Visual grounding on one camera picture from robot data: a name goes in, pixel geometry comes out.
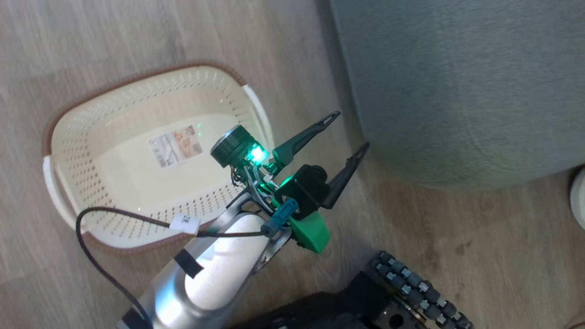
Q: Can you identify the left gripper with green light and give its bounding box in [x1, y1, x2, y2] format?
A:
[210, 111, 370, 214]

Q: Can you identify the cream perforated laundry basket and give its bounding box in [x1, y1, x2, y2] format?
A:
[42, 62, 276, 255]

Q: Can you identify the printed paper label sticker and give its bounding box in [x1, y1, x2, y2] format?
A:
[149, 125, 203, 169]

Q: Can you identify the black roller omni wheel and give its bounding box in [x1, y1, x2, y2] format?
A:
[369, 250, 474, 329]

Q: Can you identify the white round object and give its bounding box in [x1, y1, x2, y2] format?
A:
[569, 166, 585, 230]

